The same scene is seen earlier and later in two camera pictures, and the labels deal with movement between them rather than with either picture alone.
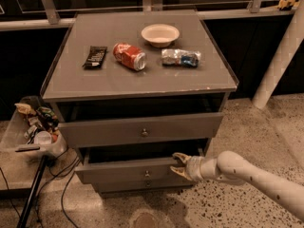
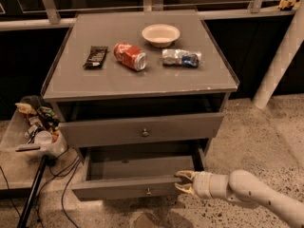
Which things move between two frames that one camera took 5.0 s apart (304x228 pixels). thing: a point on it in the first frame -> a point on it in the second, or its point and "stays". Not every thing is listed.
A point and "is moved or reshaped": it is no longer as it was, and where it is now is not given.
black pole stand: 32,192 stays
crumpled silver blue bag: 177,57 stays
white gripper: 194,168 -> 203,184
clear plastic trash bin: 33,132 stays
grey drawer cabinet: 133,88 stays
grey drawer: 127,171 is moved or reshaped
